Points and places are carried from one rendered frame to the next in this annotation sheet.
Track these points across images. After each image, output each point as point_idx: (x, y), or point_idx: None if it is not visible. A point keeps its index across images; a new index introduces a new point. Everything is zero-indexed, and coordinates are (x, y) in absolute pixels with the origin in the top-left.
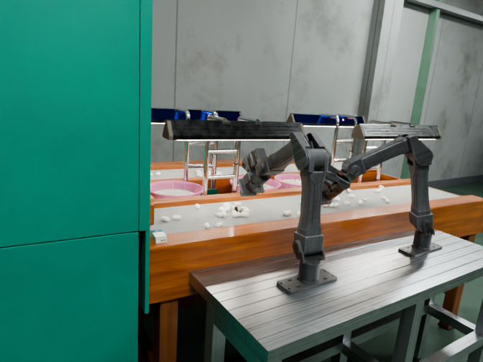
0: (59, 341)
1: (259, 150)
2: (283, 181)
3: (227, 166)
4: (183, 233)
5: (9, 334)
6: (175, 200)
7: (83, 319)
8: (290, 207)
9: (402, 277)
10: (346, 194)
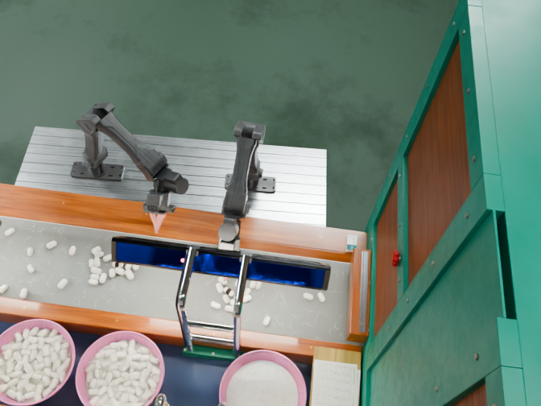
0: None
1: (231, 217)
2: (41, 386)
3: None
4: (324, 246)
5: None
6: (288, 337)
7: None
8: (154, 275)
9: (174, 154)
10: (18, 286)
